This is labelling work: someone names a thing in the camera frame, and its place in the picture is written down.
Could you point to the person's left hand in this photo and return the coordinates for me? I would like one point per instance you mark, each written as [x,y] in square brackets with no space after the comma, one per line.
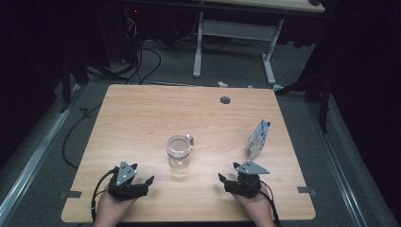
[110,211]

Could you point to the small pale blue floor scrap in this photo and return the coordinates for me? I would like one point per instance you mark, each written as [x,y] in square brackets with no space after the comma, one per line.
[247,83]

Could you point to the grey tape strip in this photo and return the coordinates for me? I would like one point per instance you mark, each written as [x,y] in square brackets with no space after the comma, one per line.
[306,190]
[72,194]

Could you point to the metal floor rail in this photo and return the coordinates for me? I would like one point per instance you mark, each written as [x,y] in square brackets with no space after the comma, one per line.
[31,160]
[335,164]

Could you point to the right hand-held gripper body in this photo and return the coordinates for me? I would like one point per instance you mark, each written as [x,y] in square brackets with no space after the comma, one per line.
[249,183]

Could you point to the round dark table grommet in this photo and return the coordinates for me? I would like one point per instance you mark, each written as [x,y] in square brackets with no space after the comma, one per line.
[225,100]

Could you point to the white and blue pouch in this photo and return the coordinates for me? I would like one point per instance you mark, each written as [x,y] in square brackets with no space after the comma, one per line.
[258,138]

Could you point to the small white floor scrap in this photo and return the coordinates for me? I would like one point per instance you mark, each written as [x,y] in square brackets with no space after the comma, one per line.
[222,84]

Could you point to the clear glass jar with lid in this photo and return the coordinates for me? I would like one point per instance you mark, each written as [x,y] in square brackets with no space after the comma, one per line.
[178,154]

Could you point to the person's right hand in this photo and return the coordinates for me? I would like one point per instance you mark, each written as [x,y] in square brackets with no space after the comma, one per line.
[257,209]

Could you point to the dark device with red light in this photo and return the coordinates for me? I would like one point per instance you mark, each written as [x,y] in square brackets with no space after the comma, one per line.
[135,11]

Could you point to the black metal stand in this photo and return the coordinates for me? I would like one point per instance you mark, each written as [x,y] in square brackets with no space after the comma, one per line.
[65,91]
[324,110]

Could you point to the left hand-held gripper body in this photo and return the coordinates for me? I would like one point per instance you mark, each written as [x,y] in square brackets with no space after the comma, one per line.
[126,176]

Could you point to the grey metal-frame desk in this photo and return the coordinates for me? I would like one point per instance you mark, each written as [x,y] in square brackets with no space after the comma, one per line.
[236,30]

